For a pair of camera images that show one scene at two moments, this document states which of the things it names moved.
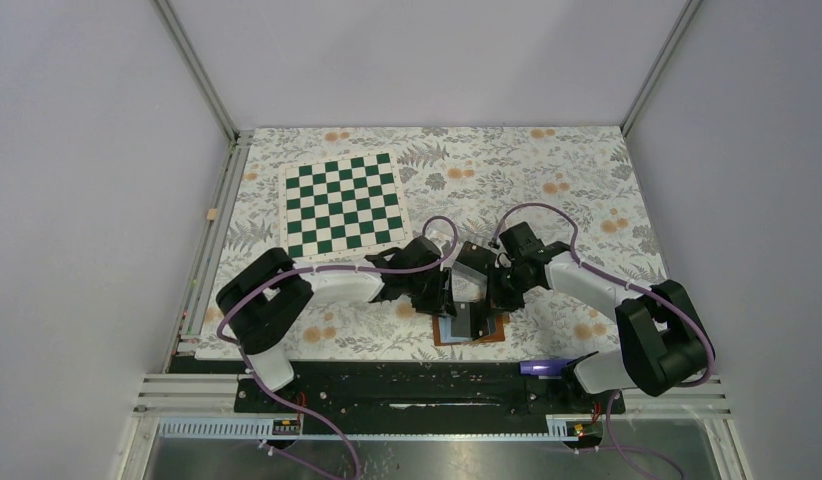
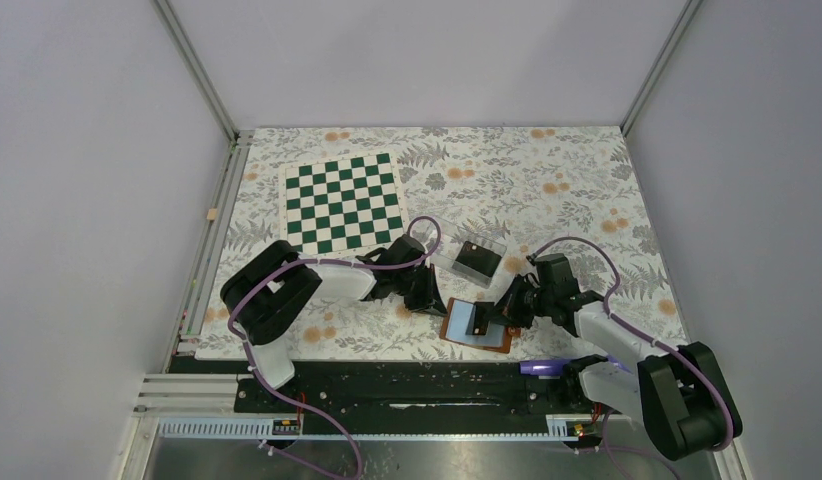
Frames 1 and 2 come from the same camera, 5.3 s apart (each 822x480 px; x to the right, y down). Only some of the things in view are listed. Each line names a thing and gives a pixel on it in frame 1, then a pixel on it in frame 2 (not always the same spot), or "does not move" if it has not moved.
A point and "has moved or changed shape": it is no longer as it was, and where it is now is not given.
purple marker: x=542 y=367 does not move
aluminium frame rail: x=166 y=392 does not move
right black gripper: x=498 y=302 -> x=507 y=309
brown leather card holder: x=499 y=335 has moved or changed shape
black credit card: x=461 y=323 has moved or changed shape
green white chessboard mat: x=342 y=206 does not move
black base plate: x=419 y=389 does not move
